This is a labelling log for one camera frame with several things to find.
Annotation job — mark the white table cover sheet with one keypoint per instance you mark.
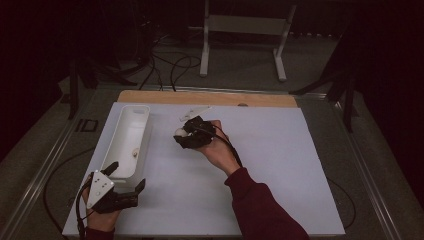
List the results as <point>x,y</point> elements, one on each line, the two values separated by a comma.
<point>266,166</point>

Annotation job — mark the white metal stand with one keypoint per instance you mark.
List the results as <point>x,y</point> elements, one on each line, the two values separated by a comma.
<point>245,25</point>

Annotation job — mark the black tripod stand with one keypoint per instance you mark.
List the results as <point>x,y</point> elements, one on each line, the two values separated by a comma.
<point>348,100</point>

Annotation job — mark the person's left hand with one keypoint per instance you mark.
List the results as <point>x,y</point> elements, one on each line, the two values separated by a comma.
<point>101,220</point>

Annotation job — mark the person's right hand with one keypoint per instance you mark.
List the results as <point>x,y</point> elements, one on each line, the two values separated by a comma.
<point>218,153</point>

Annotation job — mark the white egg with dark mark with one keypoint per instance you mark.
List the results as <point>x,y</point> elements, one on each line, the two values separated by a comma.
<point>181,132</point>

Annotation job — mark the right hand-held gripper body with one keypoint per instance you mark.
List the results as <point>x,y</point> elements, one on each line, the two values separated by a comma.
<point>201,131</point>

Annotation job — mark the white plastic bin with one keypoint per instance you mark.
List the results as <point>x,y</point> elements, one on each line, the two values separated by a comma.
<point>128,140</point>

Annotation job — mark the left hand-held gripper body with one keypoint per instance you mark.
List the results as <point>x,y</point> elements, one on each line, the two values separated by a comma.
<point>110,200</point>

